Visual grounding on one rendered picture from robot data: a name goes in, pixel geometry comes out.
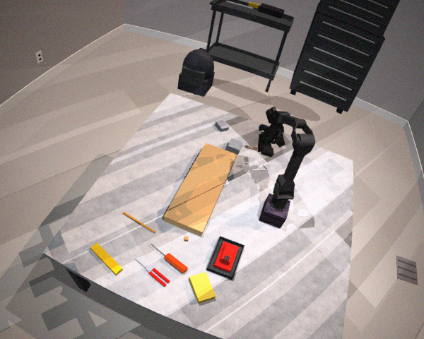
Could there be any brown panel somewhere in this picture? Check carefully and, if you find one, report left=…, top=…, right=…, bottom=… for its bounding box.
left=164, top=143, right=237, bottom=237

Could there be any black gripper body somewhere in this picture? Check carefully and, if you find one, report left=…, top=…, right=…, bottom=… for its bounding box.
left=259, top=124, right=278, bottom=157

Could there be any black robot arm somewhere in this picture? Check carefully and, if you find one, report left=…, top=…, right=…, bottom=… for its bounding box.
left=266, top=107, right=315, bottom=211

